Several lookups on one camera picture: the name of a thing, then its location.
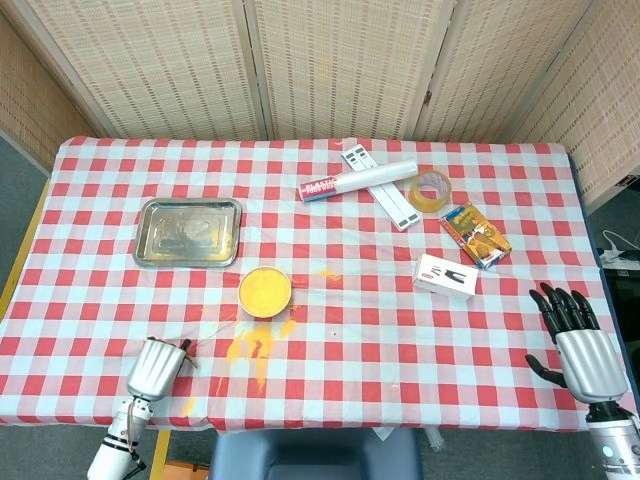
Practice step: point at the orange box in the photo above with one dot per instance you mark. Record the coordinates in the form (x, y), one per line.
(185, 471)

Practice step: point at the yellow bowl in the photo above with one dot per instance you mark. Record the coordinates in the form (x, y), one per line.
(265, 292)

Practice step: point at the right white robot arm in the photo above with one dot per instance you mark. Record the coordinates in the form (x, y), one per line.
(615, 445)

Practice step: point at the plastic food wrap roll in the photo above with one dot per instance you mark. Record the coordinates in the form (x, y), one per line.
(360, 179)

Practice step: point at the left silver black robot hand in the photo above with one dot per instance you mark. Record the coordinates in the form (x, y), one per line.
(152, 370)

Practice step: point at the dark blue chair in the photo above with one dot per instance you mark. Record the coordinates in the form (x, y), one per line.
(310, 455)

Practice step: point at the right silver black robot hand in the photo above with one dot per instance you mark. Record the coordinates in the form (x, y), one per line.
(590, 365)

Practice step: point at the black equipment box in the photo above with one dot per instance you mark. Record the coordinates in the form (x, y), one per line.
(625, 285)

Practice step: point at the white stapler box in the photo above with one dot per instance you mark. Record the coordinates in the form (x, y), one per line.
(445, 277)

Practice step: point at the woven folding screen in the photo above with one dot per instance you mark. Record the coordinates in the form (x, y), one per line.
(150, 65)

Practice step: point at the red white checkered tablecloth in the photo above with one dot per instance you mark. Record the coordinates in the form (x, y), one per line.
(350, 360)

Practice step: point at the clear yellow tape roll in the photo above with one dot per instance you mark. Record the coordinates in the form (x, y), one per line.
(430, 206)

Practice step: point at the colourful crayon box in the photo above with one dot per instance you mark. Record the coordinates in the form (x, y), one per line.
(475, 235)

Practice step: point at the yellow powder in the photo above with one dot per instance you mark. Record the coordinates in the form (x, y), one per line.
(257, 340)

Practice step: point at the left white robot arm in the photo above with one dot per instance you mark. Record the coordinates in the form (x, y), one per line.
(120, 430)

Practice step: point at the rectangular steel tray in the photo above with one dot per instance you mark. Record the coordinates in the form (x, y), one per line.
(185, 232)

